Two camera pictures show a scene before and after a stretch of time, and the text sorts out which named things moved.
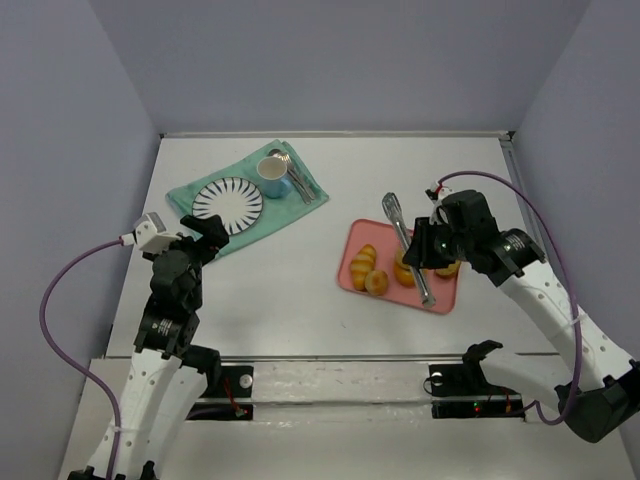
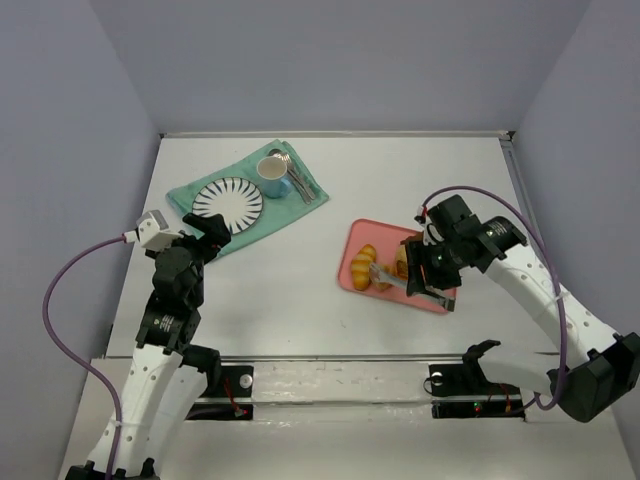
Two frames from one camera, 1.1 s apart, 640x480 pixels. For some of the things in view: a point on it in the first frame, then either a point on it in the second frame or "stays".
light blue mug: [276, 182] stays
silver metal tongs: [391, 202] to [380, 274]
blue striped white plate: [238, 202] stays
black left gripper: [201, 239] stays
